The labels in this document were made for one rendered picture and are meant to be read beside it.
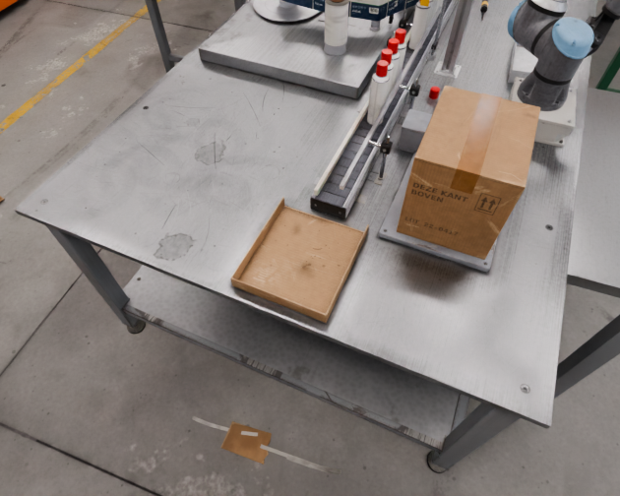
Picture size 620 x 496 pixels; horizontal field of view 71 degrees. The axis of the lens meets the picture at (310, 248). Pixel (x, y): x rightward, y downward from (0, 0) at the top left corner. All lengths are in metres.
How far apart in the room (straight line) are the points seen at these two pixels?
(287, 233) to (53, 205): 0.71
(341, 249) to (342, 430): 0.88
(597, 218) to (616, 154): 0.32
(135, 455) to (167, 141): 1.17
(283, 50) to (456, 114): 0.89
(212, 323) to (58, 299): 0.86
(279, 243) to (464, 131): 0.54
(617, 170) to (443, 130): 0.72
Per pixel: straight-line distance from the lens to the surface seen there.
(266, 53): 1.83
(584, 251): 1.38
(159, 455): 1.90
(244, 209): 1.28
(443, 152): 1.04
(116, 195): 1.43
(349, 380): 1.66
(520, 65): 2.00
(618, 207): 1.55
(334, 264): 1.14
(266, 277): 1.13
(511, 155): 1.08
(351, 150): 1.38
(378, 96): 1.41
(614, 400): 2.22
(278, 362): 1.68
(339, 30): 1.77
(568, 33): 1.55
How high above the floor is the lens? 1.78
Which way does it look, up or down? 54 degrees down
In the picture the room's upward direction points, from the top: 1 degrees counter-clockwise
